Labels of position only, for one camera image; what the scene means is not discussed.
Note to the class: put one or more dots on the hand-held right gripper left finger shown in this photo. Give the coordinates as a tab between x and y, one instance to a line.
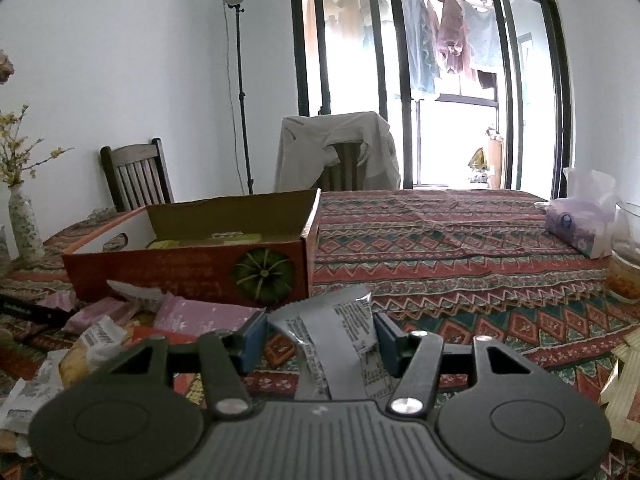
251	342

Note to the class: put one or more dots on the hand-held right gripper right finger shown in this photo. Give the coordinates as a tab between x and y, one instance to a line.
386	345

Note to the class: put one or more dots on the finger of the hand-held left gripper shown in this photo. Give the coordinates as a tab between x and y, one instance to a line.
35	310

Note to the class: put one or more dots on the large purple snack packet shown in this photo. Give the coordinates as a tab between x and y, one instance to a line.
200	316

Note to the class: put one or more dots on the grey printed snack packet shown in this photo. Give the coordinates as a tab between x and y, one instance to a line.
325	330

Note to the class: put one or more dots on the yellow snack packet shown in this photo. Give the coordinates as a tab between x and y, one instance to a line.
80	355

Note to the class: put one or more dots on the small pink snack packet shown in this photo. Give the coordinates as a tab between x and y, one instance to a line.
100	312

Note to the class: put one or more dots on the white barcode snack packet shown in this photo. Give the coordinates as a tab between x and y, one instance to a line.
25	400

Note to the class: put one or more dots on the red snack packet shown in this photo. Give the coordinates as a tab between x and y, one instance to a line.
160	334

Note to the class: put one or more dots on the cream snack packet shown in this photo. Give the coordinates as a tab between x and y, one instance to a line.
137	294

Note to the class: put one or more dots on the red cardboard box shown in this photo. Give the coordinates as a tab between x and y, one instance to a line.
175	270

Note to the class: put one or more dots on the floral ceramic vase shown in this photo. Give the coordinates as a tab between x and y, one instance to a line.
25	225

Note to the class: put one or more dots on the green snack packet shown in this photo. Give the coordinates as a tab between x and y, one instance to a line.
165	244
240	238

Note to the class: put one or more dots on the patterned tablecloth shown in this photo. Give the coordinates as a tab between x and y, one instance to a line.
450	260

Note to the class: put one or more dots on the yellow flower branches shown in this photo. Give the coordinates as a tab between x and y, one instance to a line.
15	155

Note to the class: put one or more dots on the dark wooden slatted chair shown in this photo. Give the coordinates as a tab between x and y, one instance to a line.
137	175

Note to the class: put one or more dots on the wooden chair under jacket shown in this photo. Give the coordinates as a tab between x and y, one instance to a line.
345	167

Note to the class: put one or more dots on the chair draped with white cloth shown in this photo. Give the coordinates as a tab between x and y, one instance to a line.
305	145

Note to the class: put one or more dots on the tall brown jar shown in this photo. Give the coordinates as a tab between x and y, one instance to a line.
495	160

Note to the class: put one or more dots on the purple tissue pack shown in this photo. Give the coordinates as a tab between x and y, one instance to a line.
575	225

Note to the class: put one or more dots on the dried pink flowers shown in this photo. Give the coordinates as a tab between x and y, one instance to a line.
4	67

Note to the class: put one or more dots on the black tripod stand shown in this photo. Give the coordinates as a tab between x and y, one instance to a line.
243	90

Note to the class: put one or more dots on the glass jar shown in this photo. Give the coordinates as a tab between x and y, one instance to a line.
625	260

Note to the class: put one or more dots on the dark hanging garment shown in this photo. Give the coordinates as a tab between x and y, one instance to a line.
487	80

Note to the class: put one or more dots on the maroon hanging shirt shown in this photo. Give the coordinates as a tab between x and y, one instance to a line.
452	30

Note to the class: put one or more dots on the light blue hanging garment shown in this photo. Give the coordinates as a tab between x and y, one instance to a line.
482	35

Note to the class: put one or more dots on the beige hanging garments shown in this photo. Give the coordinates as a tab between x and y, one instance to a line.
345	10

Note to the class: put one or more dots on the black sliding door frame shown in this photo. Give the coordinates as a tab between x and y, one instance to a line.
392	85

